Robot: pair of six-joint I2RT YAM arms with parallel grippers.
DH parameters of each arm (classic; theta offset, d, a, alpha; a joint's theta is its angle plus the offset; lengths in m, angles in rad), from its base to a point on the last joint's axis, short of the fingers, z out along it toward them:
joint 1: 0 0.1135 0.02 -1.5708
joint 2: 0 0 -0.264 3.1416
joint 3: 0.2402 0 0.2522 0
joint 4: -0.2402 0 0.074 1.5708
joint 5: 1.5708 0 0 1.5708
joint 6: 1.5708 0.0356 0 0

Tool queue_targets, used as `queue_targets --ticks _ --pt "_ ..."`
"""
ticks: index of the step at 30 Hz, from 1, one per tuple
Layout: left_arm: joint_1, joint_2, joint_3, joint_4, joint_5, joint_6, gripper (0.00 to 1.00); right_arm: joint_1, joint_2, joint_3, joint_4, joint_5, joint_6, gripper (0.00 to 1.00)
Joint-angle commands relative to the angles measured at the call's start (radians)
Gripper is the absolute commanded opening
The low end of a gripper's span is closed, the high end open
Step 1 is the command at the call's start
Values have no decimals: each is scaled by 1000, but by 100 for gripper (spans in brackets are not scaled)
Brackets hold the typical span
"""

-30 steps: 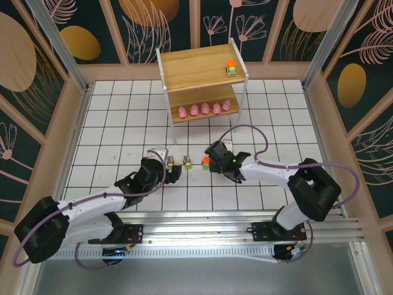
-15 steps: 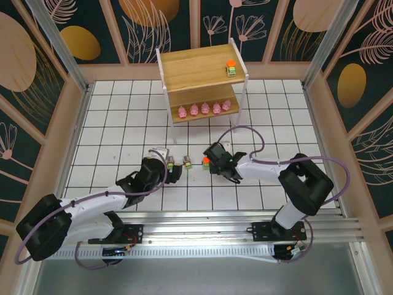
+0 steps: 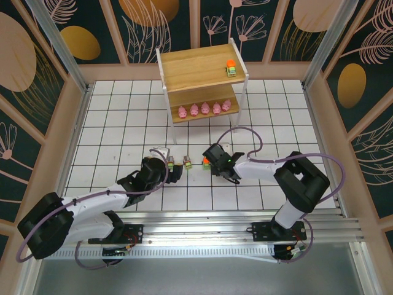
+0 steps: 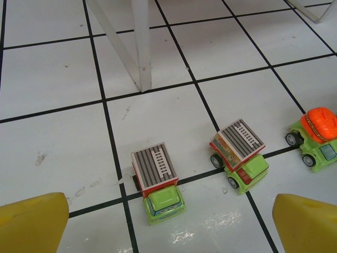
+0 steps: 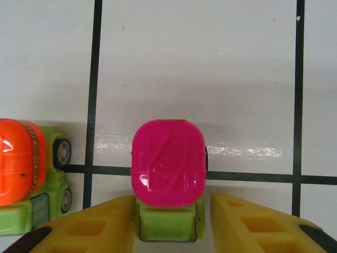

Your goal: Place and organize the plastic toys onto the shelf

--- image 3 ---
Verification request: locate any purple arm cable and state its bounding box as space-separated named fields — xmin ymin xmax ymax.
xmin=217 ymin=126 xmax=347 ymax=264
xmin=17 ymin=148 xmax=170 ymax=270

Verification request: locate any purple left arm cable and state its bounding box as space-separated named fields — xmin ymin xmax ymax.
xmin=17 ymin=148 xmax=170 ymax=270

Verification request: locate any wooden shelf white metal frame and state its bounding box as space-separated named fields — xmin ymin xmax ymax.
xmin=155 ymin=38 xmax=249 ymax=145

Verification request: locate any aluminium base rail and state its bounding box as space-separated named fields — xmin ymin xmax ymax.
xmin=61 ymin=210 xmax=368 ymax=246

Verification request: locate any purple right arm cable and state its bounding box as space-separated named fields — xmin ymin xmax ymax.
xmin=217 ymin=126 xmax=347 ymax=264

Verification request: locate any white slotted cable duct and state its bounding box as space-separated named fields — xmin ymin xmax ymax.
xmin=44 ymin=244 xmax=277 ymax=264

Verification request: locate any aluminium frame post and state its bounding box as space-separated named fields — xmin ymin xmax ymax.
xmin=302 ymin=0 xmax=354 ymax=90
xmin=26 ymin=0 xmax=91 ymax=93

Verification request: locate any black base electronics with wires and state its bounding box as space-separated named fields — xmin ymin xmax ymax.
xmin=101 ymin=245 xmax=138 ymax=267
xmin=274 ymin=242 xmax=309 ymax=264

